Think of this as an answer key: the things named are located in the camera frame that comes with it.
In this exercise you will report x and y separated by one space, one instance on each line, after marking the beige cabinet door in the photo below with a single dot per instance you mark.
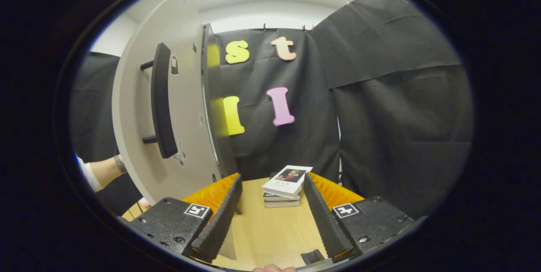
186 115

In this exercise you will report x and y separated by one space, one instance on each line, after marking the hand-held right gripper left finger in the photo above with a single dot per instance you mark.
219 221

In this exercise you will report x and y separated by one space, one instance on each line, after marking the grey wristband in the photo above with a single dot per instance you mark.
120 164

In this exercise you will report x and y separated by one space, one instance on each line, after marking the black backdrop cloth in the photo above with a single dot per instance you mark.
380 115

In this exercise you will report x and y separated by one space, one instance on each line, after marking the white portrait cover book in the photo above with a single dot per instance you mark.
287 181

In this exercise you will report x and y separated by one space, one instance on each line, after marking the grey cover book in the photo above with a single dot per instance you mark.
282 204

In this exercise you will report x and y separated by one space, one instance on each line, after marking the dark cover book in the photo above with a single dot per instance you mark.
281 198

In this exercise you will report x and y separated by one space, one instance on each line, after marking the white shirt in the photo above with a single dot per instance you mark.
89 177

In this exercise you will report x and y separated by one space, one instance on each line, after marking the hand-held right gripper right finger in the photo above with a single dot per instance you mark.
325 221

